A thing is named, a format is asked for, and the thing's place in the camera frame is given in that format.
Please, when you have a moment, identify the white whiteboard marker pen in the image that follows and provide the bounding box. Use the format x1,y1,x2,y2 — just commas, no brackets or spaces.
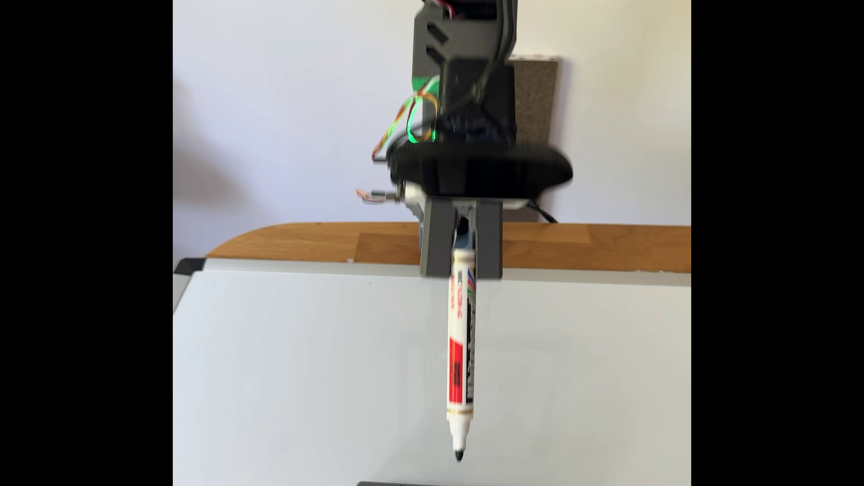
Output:
445,219,477,463

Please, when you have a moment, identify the black oval webcam with clip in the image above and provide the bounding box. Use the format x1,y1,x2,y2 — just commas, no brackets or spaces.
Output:
388,57,575,200

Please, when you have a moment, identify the brown textured panel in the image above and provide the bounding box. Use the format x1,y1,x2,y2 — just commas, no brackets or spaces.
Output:
508,56,560,224

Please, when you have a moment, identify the orange wire loop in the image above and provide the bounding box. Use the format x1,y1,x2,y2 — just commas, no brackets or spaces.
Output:
371,91,440,163

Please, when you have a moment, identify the black webcam cable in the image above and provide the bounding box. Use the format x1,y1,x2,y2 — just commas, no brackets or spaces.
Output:
466,0,519,102

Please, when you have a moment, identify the white whiteboard silver frame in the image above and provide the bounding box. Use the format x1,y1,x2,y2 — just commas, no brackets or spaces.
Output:
173,257,692,486

